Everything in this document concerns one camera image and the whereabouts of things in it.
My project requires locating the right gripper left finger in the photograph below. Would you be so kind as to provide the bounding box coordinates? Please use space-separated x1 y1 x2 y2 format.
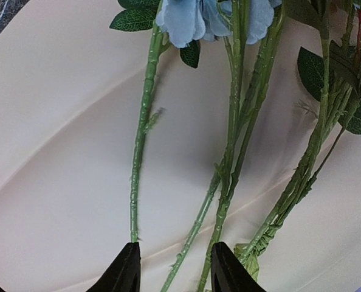
86 242 141 292

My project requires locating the blue fake flower stem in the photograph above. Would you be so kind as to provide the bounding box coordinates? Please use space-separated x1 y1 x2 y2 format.
161 1 284 291

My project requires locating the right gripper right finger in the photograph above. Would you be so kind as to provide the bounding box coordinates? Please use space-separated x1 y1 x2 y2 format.
211 242 265 292

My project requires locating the white and red flower stem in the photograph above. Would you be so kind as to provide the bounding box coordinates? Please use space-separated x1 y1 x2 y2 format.
235 1 361 279

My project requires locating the small blue flower stem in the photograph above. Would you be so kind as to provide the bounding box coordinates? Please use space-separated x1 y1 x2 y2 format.
109 1 206 242

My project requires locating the peach and green wrapping paper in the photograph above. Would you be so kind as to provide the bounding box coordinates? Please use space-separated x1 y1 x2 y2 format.
0 1 361 291

